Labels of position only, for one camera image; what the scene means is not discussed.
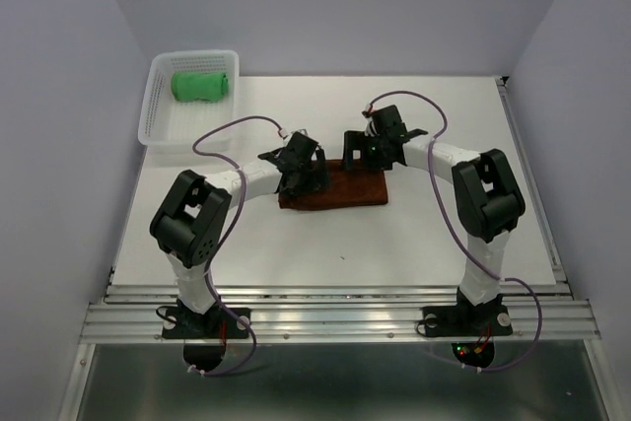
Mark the brown microfiber towel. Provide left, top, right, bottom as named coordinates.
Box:
left=278, top=160, right=388, bottom=212

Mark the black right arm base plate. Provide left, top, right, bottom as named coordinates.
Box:
left=415, top=301, right=513, bottom=340

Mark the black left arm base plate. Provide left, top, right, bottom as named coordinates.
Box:
left=155, top=306, right=249, bottom=340

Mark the aluminium mounting rail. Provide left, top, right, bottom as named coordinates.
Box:
left=80, top=283, right=600, bottom=344

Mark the green microfiber towel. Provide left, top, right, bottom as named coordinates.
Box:
left=171, top=72, right=230, bottom=103

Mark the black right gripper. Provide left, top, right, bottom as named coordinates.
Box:
left=340, top=129, right=393, bottom=171

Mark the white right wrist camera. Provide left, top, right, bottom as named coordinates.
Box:
left=362, top=104, right=378, bottom=137

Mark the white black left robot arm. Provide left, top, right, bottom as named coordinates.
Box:
left=149, top=131, right=330, bottom=336

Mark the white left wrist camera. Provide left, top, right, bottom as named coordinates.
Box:
left=277, top=128, right=309, bottom=141

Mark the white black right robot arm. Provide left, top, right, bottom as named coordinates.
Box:
left=342, top=105, right=526, bottom=332

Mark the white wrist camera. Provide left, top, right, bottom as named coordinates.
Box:
left=277, top=128, right=309, bottom=141
left=362, top=104, right=378, bottom=137

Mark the white perforated plastic basket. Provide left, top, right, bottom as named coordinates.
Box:
left=137, top=49, right=240, bottom=153

